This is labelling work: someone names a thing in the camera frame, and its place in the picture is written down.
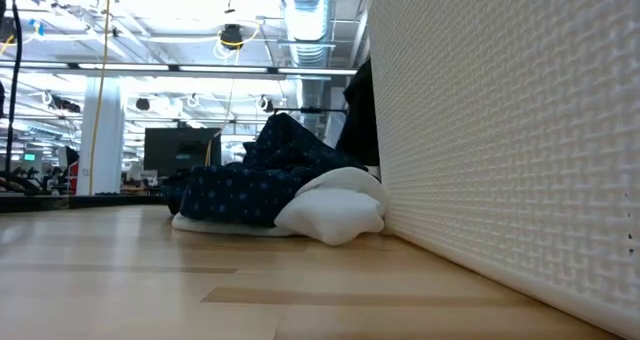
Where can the black garment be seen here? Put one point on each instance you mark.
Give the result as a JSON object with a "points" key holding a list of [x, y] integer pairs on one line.
{"points": [[360, 120]]}

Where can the navy dotted garment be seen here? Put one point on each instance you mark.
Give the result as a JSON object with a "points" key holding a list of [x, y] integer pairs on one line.
{"points": [[240, 195]]}

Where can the white plastic storage bin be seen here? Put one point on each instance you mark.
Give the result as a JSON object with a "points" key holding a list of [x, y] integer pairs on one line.
{"points": [[500, 155]]}

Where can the ceiling light strip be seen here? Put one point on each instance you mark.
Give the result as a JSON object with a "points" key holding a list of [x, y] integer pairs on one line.
{"points": [[225, 69]]}

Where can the black monitor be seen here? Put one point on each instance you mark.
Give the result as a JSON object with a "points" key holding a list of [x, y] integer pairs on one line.
{"points": [[180, 150]]}

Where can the black ceiling device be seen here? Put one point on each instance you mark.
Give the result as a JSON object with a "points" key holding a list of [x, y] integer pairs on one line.
{"points": [[231, 36]]}

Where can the white pillar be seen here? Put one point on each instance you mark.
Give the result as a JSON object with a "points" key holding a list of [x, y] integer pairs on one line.
{"points": [[114, 140]]}

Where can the green exit sign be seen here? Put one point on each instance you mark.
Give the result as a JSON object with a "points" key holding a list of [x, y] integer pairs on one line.
{"points": [[29, 157]]}

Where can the silver air duct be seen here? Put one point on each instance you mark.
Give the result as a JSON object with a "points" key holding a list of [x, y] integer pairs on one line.
{"points": [[306, 20]]}

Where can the black aluminium table frame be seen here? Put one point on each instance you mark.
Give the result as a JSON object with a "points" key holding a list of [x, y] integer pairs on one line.
{"points": [[75, 202]]}

